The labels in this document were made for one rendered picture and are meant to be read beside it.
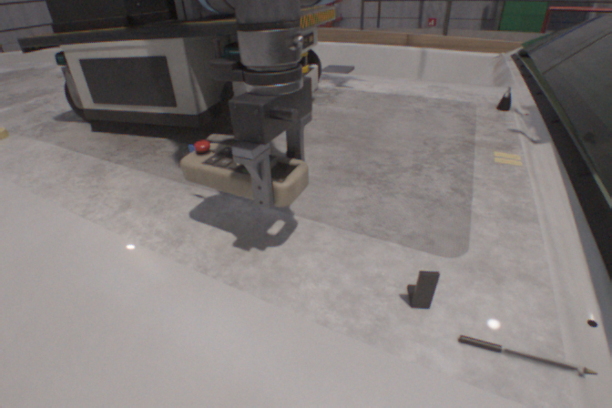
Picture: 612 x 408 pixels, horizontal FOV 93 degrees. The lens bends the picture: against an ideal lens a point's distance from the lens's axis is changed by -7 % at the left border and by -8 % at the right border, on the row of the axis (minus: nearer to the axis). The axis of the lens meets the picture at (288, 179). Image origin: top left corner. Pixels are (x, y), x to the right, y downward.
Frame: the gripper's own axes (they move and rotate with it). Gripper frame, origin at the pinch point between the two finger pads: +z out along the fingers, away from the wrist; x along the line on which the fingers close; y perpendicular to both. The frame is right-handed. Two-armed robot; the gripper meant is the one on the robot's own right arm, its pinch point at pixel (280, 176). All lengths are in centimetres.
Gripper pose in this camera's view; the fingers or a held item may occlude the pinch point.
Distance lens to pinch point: 47.0
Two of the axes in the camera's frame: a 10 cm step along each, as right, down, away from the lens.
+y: 8.8, 2.0, -4.3
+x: 4.8, -4.8, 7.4
